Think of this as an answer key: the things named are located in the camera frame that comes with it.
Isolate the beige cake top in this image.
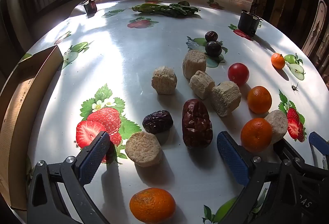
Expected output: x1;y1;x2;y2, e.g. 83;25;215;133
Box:
182;50;207;80

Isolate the beige cake centre left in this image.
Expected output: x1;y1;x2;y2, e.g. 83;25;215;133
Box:
151;66;178;95

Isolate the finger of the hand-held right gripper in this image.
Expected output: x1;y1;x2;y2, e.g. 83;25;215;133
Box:
273;138;313;167
308;132;329;171

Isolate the cardboard box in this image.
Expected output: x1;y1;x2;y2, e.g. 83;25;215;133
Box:
0;45;64;210

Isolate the small orange mandarin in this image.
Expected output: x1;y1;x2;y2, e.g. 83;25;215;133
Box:
271;53;286;70

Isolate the large red jujube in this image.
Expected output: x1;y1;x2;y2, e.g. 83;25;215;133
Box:
182;99;213;149

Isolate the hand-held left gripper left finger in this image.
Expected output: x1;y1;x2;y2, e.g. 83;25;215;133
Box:
27;131;111;224

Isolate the framed decorative glass panel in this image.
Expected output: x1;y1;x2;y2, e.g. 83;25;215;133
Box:
301;0;329;61

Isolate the beige cake right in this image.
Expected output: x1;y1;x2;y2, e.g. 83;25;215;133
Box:
211;81;242;117

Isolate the dark brown date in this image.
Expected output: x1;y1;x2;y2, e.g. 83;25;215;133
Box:
142;110;174;134

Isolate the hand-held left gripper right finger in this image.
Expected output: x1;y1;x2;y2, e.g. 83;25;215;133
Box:
217;131;302;224

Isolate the fruit printed tablecloth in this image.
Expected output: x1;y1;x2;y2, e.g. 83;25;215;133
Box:
10;0;327;224

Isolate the beige cake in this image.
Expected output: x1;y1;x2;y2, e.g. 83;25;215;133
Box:
211;81;242;117
151;66;178;95
189;70;215;100
182;50;207;80

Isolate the dark purple plum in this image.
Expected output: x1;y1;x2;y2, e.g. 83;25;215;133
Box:
205;41;222;57

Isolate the black cylindrical motor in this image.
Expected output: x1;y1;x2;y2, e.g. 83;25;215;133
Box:
237;10;262;36

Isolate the beige cake middle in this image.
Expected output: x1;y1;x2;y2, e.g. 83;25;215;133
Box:
189;70;215;100

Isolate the green leafy vegetable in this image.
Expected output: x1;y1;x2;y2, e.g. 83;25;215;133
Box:
132;1;201;18

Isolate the small dark jar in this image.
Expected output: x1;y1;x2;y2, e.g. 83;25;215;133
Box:
83;0;97;14

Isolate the red tomato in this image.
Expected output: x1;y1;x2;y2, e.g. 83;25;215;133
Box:
228;63;250;86

